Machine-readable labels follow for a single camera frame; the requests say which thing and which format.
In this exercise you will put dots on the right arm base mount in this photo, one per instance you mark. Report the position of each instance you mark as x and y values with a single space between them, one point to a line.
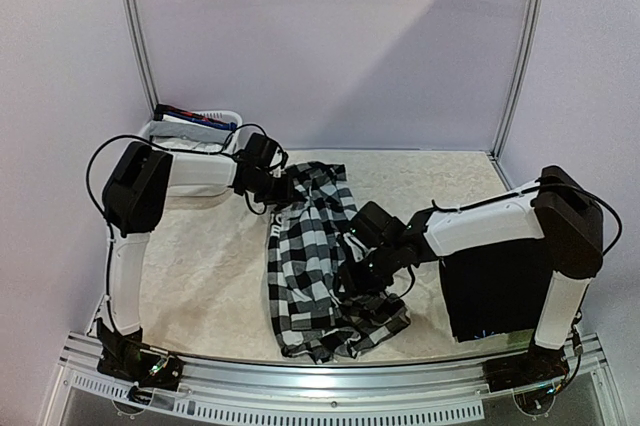
535 366

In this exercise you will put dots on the black white plaid shirt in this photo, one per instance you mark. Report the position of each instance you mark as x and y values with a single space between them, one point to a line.
305 247

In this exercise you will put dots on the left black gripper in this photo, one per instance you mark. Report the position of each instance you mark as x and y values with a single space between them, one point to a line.
285 195

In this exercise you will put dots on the white laundry basket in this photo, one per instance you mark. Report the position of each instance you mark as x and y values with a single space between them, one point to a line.
220 116

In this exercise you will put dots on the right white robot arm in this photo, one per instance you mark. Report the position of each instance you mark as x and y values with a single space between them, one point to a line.
552 208

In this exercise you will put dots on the dark striped cloth in basket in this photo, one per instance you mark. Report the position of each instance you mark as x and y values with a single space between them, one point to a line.
161 111

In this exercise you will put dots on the aluminium front rail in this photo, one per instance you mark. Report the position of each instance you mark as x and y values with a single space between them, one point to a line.
218 392

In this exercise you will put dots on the grey cloth in basket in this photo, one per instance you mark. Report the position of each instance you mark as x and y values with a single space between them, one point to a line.
192 132

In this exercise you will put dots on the left aluminium corner post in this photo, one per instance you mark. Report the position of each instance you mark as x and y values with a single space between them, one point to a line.
141 56

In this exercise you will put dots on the folded black garment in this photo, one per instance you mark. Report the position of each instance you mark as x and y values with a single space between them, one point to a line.
495 289

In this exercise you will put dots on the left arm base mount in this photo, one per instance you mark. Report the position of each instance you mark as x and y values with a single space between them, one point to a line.
126 357

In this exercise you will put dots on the right aluminium corner post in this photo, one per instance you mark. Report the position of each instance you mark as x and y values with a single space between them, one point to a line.
525 45

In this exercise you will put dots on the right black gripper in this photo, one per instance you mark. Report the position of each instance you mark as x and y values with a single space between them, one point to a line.
357 275

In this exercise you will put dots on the aluminium corner post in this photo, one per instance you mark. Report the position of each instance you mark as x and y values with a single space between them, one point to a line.
525 45
141 56

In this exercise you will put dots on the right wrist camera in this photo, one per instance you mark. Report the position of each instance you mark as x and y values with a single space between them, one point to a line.
358 250

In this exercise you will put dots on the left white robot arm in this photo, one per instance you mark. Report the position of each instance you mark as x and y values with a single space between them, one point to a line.
134 196

